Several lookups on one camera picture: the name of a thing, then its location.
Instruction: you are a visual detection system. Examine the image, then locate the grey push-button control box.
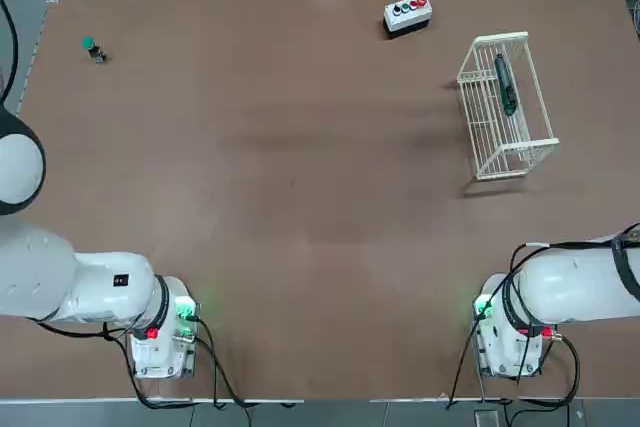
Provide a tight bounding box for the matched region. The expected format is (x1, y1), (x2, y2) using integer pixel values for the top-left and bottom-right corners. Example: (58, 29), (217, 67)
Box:
(382, 0), (435, 41)

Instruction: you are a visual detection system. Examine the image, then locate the small green push button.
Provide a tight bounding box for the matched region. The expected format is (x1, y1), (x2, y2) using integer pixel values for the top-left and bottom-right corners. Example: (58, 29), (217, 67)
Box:
(80, 35), (109, 66)

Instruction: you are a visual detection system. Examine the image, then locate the black base power cable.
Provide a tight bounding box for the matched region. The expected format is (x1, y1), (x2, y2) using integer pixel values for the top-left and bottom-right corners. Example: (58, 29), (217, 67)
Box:
(441, 313), (489, 411)
(189, 314), (252, 427)

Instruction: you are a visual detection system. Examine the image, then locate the white wire rack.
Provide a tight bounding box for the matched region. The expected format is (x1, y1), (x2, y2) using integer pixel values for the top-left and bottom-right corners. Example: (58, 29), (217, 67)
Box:
(455, 30), (560, 184)

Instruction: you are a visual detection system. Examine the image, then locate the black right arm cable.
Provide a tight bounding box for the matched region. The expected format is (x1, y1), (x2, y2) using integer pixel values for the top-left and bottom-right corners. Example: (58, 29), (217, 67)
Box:
(506, 230), (640, 294)

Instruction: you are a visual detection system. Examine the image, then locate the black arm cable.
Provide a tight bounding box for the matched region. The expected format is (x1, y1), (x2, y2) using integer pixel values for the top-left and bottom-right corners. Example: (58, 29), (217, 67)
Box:
(506, 230), (640, 294)
(0, 0), (20, 104)

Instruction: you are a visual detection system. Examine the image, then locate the black base signal cable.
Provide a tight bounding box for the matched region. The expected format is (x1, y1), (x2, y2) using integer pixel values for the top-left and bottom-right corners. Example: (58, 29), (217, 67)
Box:
(102, 326), (197, 409)
(499, 331), (583, 409)

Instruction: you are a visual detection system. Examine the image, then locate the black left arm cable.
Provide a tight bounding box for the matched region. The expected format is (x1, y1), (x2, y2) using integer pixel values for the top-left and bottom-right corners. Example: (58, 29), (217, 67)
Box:
(0, 0), (20, 104)

